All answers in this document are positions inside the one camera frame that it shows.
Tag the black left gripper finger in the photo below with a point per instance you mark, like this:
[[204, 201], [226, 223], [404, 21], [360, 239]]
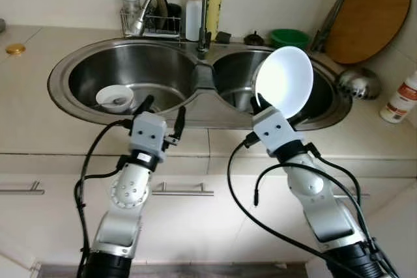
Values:
[[180, 122], [146, 105]]

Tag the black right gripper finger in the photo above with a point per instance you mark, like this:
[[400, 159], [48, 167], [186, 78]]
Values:
[[257, 103]]

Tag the large white bowl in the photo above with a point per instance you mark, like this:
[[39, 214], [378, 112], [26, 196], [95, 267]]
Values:
[[283, 83]]

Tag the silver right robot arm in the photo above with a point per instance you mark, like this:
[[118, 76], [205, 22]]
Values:
[[313, 193]]

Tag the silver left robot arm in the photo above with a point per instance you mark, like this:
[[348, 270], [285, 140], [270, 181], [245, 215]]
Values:
[[130, 190]]

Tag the stainless steel double sink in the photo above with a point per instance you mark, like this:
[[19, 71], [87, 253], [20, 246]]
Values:
[[130, 73]]

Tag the small white bowl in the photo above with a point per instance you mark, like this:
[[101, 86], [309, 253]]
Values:
[[107, 94]]

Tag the grey dish cloth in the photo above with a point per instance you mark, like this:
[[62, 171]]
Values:
[[204, 77]]

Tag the black sink plug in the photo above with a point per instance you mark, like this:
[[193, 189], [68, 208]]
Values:
[[254, 38]]

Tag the small black block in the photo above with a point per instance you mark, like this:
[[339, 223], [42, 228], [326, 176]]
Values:
[[225, 37]]

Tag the green plastic bowl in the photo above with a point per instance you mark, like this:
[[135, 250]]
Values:
[[287, 36]]

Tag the silver gooseneck spring faucet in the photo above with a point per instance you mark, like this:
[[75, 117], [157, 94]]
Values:
[[204, 42]]

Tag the steel wool scrubber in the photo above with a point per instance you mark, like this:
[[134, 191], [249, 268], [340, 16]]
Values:
[[150, 19]]

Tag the white cabinet door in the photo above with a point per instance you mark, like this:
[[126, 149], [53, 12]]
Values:
[[39, 226], [384, 219], [195, 226]]

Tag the black cup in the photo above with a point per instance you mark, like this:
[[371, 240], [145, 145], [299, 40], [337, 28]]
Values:
[[174, 16]]

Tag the white bottle brown cap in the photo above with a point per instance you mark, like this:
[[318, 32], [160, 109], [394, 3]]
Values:
[[193, 17]]

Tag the yellow dish soap bottle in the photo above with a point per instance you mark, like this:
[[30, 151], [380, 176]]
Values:
[[215, 8]]

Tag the white bottle orange label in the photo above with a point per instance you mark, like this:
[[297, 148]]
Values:
[[399, 99]]

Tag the round wooden cutting board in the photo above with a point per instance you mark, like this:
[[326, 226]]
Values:
[[371, 14]]

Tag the small gold round lid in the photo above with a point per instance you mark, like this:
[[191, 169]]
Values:
[[15, 49]]

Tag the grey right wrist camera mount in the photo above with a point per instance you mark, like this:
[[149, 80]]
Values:
[[277, 131]]

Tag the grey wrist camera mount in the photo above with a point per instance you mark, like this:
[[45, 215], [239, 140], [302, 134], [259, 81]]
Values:
[[148, 133], [277, 131]]

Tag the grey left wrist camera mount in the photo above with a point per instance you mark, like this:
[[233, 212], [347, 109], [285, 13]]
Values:
[[148, 133]]

